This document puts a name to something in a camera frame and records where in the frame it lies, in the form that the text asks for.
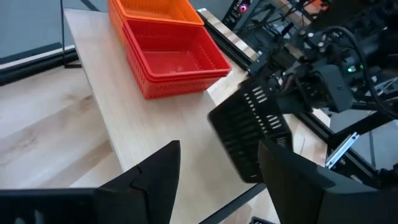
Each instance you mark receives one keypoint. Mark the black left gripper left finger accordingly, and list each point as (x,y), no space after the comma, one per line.
(149,193)

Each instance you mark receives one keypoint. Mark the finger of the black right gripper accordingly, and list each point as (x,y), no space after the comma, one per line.
(293,104)

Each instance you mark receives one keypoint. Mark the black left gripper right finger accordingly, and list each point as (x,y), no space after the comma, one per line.
(292,193)

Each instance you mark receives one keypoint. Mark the black plastic basket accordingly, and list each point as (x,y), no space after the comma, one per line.
(259,221)
(245,130)

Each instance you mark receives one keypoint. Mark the red plastic basket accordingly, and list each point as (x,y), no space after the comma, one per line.
(174,59)
(174,90)

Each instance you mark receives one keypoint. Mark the orange plastic basket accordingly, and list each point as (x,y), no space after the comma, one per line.
(161,9)

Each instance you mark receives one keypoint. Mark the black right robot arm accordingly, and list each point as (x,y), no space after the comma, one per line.
(373,40)

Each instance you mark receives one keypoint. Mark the silver metal bracket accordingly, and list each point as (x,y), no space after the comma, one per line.
(342,149)

